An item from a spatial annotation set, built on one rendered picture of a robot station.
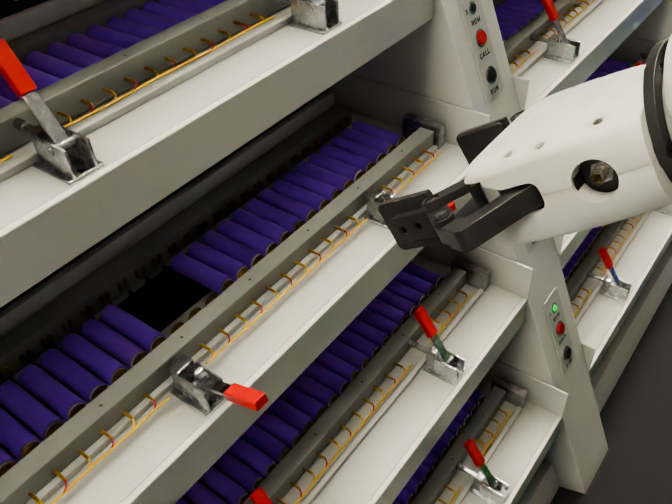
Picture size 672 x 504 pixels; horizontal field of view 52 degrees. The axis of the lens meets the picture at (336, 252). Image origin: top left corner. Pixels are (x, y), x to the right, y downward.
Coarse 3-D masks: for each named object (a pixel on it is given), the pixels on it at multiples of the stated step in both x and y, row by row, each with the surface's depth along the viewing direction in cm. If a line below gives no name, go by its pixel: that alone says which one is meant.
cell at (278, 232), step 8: (232, 216) 69; (240, 216) 68; (248, 216) 68; (256, 216) 68; (240, 224) 68; (248, 224) 68; (256, 224) 67; (264, 224) 67; (272, 224) 67; (256, 232) 67; (264, 232) 67; (272, 232) 66; (280, 232) 66; (280, 240) 66
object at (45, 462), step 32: (384, 160) 74; (416, 160) 76; (352, 192) 70; (320, 224) 66; (288, 256) 63; (320, 256) 64; (256, 288) 60; (288, 288) 62; (192, 320) 57; (224, 320) 58; (160, 352) 55; (192, 352) 56; (128, 384) 52; (160, 384) 54; (96, 416) 50; (128, 416) 52; (64, 448) 48; (0, 480) 47; (32, 480) 47; (64, 480) 48
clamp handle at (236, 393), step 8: (200, 376) 52; (200, 384) 52; (208, 384) 52; (216, 384) 51; (224, 384) 51; (232, 384) 50; (216, 392) 51; (224, 392) 50; (232, 392) 50; (240, 392) 49; (248, 392) 49; (256, 392) 49; (232, 400) 50; (240, 400) 49; (248, 400) 48; (256, 400) 48; (264, 400) 48; (256, 408) 48
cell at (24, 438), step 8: (0, 408) 52; (0, 416) 51; (8, 416) 51; (0, 424) 51; (8, 424) 51; (16, 424) 51; (0, 432) 50; (8, 432) 50; (16, 432) 50; (24, 432) 50; (0, 440) 50; (8, 440) 50; (16, 440) 50; (24, 440) 49; (32, 440) 50; (8, 448) 50; (16, 448) 49; (24, 448) 49; (16, 456) 49
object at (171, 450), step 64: (384, 128) 83; (448, 128) 79; (192, 192) 69; (384, 256) 66; (0, 320) 56; (256, 320) 60; (320, 320) 60; (256, 384) 55; (128, 448) 51; (192, 448) 51
